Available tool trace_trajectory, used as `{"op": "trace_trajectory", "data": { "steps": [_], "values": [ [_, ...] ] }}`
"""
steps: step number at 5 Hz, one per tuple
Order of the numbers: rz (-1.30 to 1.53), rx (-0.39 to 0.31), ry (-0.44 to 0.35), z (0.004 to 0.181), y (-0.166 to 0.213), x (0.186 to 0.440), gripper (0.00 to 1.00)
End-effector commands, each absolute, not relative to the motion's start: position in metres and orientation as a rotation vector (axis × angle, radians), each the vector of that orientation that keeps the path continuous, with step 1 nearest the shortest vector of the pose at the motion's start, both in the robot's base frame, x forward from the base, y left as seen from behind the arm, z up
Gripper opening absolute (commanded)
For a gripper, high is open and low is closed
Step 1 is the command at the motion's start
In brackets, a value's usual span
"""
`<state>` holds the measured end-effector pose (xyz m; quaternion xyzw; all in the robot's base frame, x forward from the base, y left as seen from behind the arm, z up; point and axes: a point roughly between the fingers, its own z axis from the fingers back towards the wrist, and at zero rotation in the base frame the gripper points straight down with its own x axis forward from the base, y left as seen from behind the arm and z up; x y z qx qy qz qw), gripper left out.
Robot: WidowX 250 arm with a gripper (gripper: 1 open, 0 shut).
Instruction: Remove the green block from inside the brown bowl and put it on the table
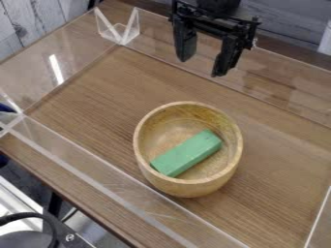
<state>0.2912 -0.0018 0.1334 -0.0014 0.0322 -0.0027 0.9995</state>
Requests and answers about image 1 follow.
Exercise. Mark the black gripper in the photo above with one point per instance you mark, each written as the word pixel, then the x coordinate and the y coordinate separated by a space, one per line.
pixel 216 18

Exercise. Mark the green rectangular block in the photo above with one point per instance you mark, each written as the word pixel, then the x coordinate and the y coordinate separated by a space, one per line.
pixel 177 159

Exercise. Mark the brown wooden bowl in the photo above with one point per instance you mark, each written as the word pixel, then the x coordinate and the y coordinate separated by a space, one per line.
pixel 164 128

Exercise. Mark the black table leg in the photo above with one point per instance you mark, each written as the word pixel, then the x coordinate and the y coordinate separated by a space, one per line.
pixel 54 205

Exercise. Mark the clear acrylic enclosure wall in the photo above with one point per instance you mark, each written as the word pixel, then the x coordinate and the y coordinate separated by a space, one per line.
pixel 85 83

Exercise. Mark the black metal bracket with screw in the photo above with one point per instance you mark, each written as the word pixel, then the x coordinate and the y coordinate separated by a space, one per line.
pixel 67 237

